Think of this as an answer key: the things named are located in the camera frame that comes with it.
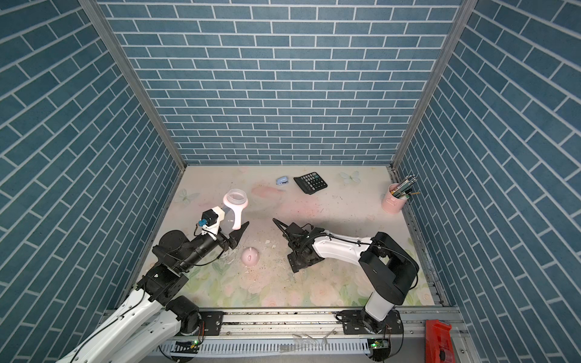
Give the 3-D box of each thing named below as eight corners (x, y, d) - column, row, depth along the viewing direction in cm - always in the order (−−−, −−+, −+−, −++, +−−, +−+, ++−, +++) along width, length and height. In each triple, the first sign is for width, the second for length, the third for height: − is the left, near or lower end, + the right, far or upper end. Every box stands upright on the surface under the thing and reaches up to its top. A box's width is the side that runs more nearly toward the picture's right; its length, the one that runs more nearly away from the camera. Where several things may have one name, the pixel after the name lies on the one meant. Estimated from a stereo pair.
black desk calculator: (307, 196, 110) (307, 192, 108) (295, 181, 117) (295, 177, 115) (326, 187, 114) (327, 183, 112) (314, 173, 121) (314, 169, 119)
